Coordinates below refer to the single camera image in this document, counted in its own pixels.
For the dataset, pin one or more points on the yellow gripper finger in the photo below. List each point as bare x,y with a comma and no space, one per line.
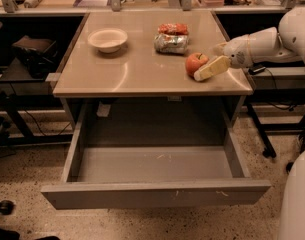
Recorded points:
217,66
218,49

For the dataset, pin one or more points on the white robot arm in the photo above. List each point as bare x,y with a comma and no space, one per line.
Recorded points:
282,44

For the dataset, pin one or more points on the silver crumpled chip bag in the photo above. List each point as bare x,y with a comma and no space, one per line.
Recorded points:
174,44

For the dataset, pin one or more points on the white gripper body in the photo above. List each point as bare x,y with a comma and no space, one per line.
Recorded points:
236,51

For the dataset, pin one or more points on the red apple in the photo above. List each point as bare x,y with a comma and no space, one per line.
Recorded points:
194,62

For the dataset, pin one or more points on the red snack bag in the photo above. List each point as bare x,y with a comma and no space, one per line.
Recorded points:
173,29

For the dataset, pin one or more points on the open grey top drawer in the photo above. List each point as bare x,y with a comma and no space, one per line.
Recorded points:
173,155

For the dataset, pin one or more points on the black power adapter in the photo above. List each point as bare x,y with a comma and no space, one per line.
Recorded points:
256,69

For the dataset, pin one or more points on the black table leg stand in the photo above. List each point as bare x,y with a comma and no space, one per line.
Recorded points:
268,148

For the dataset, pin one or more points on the black chair caster wheel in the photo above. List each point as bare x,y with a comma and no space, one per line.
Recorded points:
6,207

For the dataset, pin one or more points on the white bowl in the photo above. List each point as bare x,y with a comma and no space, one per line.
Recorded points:
107,40

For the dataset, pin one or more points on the grey drawer cabinet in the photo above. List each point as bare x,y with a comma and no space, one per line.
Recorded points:
137,74

